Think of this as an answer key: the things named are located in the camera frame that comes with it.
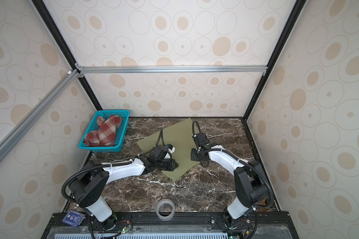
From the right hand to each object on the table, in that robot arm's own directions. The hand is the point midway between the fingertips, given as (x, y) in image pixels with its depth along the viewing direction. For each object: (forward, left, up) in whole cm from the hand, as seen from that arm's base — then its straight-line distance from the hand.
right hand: (195, 156), depth 91 cm
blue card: (-33, +62, -3) cm, 70 cm away
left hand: (-7, +8, +2) cm, 11 cm away
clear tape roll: (-25, +17, -3) cm, 30 cm away
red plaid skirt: (+15, +60, +3) cm, 62 cm away
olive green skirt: (0, +9, +20) cm, 22 cm away
